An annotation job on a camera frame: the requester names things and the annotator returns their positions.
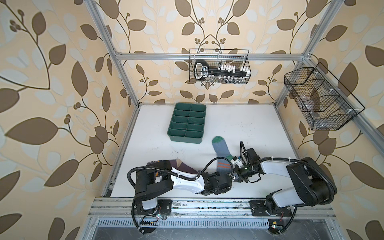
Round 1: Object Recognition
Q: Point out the blue grey sock green toe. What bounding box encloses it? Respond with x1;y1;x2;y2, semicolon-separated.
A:
212;136;233;174

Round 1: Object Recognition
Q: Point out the purple sock beige toe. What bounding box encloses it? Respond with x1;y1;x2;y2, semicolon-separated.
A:
154;158;199;175

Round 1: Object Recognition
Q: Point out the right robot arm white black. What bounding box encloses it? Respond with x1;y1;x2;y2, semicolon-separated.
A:
234;142;338;216

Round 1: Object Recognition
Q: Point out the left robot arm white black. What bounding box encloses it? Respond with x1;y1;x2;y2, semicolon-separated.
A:
127;157;235;216

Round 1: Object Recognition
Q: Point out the green divided plastic tray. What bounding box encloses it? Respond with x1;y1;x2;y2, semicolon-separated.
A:
167;103;207;144

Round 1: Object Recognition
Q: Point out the black tool in basket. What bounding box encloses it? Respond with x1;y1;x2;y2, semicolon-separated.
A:
192;60;251;80

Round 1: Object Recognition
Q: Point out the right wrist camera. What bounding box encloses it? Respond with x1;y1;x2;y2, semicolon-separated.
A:
231;157;244;168

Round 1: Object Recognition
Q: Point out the black wire basket back wall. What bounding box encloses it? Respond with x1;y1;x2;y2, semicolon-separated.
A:
189;48;252;85

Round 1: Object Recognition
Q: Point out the black wire basket wall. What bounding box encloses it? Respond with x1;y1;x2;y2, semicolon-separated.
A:
284;63;366;131
189;48;252;85

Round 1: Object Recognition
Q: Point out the black wire basket right wall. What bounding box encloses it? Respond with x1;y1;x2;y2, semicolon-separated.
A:
284;63;366;131

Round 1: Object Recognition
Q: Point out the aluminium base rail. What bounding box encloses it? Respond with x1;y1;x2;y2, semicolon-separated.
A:
88;198;336;230

